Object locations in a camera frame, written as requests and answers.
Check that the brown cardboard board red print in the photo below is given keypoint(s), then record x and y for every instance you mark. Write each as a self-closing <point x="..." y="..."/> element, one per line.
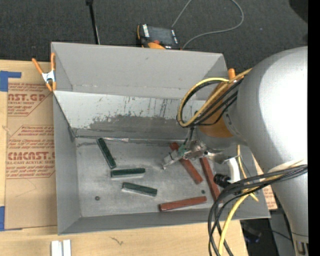
<point x="30" y="140"/>

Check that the dark green flat block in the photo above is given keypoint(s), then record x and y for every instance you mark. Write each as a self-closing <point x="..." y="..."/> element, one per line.
<point x="128" y="172"/>
<point x="139" y="189"/>
<point x="106" y="153"/>

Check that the black cylinder on white bracket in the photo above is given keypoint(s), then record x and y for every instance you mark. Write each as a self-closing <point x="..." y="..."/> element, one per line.
<point x="233" y="168"/>

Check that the grey metal bin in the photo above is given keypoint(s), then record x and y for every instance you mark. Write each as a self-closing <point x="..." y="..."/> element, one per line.
<point x="140" y="112"/>

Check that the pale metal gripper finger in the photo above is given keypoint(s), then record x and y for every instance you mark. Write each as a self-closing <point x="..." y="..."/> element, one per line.
<point x="174" y="163"/>
<point x="171" y="157"/>

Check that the red-brown flat block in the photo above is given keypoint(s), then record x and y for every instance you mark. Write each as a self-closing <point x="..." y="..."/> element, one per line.
<point x="192" y="170"/>
<point x="210" y="178"/>
<point x="182" y="203"/>

